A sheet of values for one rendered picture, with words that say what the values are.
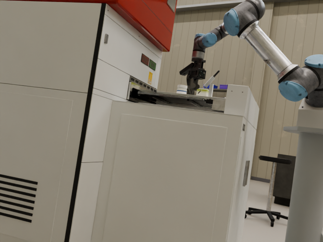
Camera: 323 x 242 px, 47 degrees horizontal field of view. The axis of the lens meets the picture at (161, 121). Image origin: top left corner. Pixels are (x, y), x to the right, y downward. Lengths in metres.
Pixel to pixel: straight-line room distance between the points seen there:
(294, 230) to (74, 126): 1.13
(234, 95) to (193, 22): 8.76
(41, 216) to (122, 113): 0.59
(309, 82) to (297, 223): 0.66
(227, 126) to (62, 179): 0.75
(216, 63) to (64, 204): 8.32
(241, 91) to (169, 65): 8.78
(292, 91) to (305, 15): 7.56
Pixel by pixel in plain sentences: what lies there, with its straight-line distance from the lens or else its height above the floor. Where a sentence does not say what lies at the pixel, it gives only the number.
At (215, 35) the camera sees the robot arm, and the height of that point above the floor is 1.29.
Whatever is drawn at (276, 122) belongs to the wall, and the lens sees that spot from 8.84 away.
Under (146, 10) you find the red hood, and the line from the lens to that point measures 2.01.
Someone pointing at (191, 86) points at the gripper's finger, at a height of 1.01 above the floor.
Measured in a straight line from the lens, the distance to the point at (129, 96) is 1.96.
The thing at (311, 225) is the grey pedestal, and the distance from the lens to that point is 1.92.
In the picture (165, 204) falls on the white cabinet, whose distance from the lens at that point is 1.71.
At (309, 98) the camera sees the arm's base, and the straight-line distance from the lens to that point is 1.94.
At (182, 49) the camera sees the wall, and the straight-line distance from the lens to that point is 10.35.
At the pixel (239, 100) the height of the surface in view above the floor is 0.89.
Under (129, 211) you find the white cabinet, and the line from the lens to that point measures 1.77.
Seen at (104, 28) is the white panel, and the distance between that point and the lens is 1.69.
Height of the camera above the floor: 0.68
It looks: 2 degrees up
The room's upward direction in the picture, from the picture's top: 8 degrees clockwise
